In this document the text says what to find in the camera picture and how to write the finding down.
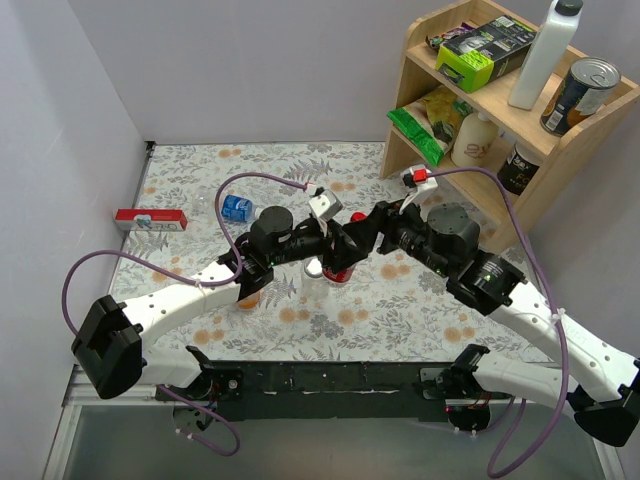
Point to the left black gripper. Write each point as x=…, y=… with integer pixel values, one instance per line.
x=333, y=240

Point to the silver jar lid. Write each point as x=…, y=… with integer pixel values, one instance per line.
x=313, y=268

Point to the tin can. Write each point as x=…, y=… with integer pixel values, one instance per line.
x=588, y=83

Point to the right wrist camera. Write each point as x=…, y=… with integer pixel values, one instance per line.
x=418, y=179

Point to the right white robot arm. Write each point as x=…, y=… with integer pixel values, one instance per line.
x=603, y=386

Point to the blue label water bottle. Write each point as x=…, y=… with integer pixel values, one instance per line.
x=231, y=207

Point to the wooden shelf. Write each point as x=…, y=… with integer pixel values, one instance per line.
x=562, y=157

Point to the green chip bag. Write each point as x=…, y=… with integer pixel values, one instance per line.
x=432, y=122

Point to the green black box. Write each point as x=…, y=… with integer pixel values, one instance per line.
x=476, y=58

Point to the orange juice bottle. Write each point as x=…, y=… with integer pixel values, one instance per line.
x=249, y=302

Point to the red bottle cap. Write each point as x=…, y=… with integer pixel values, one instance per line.
x=358, y=216

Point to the red label water bottle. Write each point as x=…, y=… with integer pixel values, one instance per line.
x=338, y=277

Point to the cream round bottle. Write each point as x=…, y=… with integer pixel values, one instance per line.
x=474, y=140

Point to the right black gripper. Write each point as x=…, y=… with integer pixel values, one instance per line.
x=389, y=228

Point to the snack packet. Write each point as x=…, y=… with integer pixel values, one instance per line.
x=435, y=42

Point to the black jar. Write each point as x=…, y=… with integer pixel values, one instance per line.
x=519, y=168

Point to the clear jar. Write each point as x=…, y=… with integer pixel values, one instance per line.
x=314, y=288

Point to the black base frame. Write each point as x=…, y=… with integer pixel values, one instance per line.
x=269, y=390

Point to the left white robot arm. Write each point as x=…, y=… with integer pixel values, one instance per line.
x=115, y=343

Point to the white tall bottle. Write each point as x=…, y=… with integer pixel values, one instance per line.
x=547, y=48

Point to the red toothpaste box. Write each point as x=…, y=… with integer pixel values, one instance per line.
x=138, y=219

